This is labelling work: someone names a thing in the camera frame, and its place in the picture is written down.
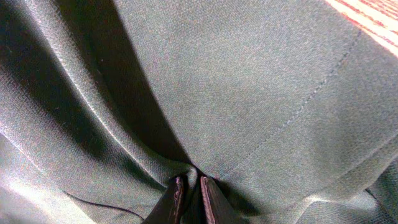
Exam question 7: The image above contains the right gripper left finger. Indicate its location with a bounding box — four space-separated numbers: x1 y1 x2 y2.
142 177 186 224

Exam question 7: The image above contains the green cloth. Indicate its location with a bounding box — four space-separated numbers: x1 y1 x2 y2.
1 1 397 223

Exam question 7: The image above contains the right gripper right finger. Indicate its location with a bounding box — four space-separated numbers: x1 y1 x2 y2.
200 176 243 224

